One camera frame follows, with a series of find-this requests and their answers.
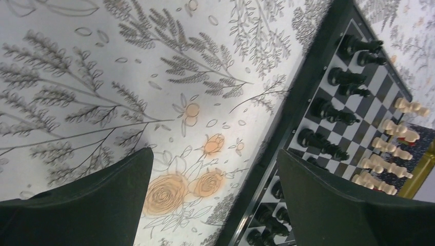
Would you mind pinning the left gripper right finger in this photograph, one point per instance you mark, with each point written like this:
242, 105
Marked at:
325, 209

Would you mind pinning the black white chess board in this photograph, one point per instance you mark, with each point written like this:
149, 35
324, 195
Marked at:
259, 215

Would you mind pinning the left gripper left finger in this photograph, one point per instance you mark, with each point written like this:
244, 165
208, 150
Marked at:
103, 208

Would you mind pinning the black chess piece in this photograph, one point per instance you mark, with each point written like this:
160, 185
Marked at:
324, 109
308, 138
349, 90
352, 44
364, 58
338, 76

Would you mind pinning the gold tin box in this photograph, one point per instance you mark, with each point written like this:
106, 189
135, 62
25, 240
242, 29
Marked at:
421, 164

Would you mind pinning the white chess piece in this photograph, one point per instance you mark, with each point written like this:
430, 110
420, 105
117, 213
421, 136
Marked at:
411, 107
378, 165
367, 180
384, 146
400, 131

